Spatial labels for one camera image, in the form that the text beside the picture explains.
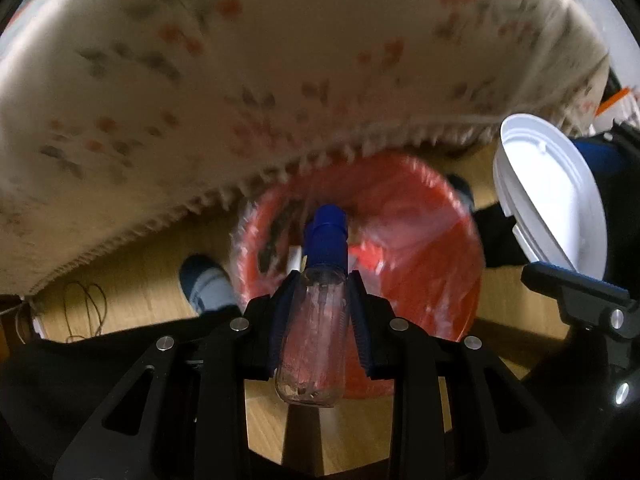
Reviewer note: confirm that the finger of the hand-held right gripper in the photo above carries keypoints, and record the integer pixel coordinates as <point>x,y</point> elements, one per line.
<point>612,165</point>
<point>590,300</point>

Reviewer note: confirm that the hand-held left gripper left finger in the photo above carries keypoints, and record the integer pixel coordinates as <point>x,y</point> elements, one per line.
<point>280,325</point>

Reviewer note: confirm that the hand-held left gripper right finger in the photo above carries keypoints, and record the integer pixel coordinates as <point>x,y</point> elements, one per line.
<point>361,325</point>

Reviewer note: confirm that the clear bottle with blue cap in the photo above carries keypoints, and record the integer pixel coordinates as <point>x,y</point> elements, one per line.
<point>312,340</point>

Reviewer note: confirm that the red bin with plastic liner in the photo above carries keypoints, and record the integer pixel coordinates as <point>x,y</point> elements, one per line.
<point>415,260</point>

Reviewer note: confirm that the orange and white object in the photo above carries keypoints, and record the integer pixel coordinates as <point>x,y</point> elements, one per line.
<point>620,105</point>

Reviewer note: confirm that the person's left foot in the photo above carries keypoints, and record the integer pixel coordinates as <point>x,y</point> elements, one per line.
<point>207,285</point>

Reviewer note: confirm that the person's left leg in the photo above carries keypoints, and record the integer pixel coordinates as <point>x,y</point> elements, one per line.
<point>75,360</point>

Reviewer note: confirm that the floral blanket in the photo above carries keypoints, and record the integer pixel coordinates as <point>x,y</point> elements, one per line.
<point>250,60</point>

